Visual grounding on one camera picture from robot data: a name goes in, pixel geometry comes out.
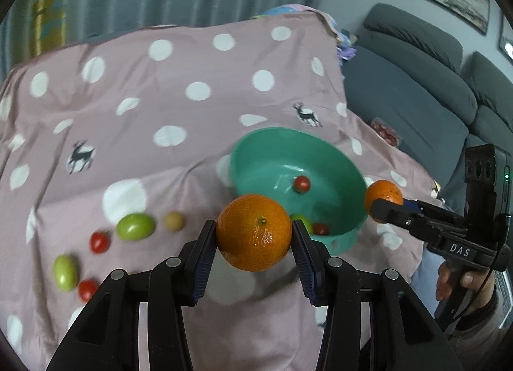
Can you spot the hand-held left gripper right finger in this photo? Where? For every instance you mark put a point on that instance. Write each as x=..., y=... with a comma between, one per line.
x=306, y=271

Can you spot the pink polka-dot tablecloth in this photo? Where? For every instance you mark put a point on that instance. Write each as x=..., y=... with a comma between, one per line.
x=180, y=94

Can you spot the grey sofa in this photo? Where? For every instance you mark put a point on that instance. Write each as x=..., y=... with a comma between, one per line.
x=421, y=74

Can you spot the light blue cloth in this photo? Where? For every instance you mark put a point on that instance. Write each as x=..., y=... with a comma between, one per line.
x=427, y=279

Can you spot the green plastic bowl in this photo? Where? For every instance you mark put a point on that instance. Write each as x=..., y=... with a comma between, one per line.
x=272, y=162

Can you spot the small orange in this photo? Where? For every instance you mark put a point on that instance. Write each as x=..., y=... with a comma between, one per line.
x=382, y=192

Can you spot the person's right forearm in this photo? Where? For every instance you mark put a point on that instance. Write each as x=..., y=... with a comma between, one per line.
x=489, y=319

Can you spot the small framed wall picture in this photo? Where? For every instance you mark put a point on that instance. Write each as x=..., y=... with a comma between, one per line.
x=506, y=36

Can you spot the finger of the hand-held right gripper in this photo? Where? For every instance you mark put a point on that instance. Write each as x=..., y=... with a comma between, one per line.
x=396, y=217
x=435, y=213

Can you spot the person's right hand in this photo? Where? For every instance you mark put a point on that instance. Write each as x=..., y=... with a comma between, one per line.
x=481, y=291

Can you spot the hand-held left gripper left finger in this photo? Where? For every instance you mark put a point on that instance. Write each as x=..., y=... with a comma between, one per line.
x=204, y=259

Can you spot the red cherry tomato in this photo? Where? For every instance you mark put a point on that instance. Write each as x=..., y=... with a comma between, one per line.
x=99, y=242
x=301, y=183
x=320, y=228
x=88, y=290

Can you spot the large orange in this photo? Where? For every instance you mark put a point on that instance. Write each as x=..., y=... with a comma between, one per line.
x=252, y=231

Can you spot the red snack packet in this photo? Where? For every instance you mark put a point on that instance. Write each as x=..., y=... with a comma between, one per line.
x=385, y=130

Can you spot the tan round fruit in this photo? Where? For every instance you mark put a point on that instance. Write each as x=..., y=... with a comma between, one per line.
x=174, y=221

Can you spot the green jujube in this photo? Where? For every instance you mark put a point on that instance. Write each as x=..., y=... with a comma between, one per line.
x=306, y=222
x=135, y=227
x=66, y=271

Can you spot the pastel patterned cloth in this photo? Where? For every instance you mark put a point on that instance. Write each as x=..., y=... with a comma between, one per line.
x=346, y=48

